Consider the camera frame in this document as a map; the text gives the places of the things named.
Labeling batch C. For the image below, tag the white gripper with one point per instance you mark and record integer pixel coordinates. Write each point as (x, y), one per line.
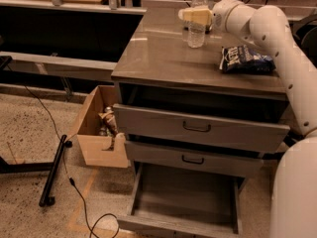
(222, 16)

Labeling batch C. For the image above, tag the clear plastic water bottle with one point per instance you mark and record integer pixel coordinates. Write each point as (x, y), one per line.
(196, 32)

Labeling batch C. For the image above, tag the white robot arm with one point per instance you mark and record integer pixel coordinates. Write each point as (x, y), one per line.
(294, 198)

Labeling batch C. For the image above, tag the grey drawer cabinet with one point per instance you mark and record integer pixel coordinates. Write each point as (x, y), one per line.
(159, 70)

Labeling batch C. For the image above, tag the top grey drawer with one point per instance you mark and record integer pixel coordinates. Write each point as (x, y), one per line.
(200, 129)

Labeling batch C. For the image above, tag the middle grey drawer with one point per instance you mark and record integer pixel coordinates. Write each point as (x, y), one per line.
(192, 160)

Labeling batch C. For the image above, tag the bottom grey open drawer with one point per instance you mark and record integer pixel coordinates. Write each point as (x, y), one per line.
(176, 203)

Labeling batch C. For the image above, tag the blue chip bag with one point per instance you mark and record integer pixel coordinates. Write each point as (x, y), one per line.
(242, 59)

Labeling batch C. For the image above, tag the black chair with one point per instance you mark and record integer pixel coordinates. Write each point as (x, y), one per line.
(305, 34)

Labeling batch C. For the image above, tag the brown trash in box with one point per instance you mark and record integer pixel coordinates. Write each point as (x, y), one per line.
(108, 125)

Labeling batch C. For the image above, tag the cardboard box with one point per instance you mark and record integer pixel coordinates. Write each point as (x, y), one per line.
(98, 146)

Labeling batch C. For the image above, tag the black table leg base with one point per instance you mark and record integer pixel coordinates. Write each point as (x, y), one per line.
(46, 198)

